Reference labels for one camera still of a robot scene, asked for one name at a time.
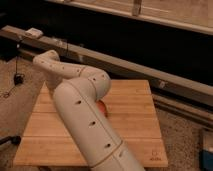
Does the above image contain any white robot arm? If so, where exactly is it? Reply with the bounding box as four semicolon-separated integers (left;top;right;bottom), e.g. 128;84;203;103
33;50;145;171

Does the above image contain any orange ceramic bowl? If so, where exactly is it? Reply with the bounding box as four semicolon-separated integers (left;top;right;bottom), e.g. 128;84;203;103
97;101;108;117

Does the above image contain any long wooden beam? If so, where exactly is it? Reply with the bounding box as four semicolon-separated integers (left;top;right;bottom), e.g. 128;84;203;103
0;25;213;107

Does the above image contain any small white box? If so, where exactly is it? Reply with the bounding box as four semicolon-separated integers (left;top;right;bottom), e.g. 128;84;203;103
25;28;43;38

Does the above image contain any black object at left edge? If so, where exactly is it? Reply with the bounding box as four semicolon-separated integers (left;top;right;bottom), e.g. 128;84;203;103
0;136;21;145

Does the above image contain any blue and white box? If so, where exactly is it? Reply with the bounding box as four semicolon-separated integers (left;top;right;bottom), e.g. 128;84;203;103
200;129;213;171

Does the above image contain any black cable with plug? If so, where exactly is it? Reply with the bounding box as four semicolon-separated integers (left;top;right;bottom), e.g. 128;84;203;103
2;39;26;99

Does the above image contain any wooden shelf rail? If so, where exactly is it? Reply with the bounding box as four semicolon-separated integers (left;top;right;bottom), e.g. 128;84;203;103
46;0;213;36

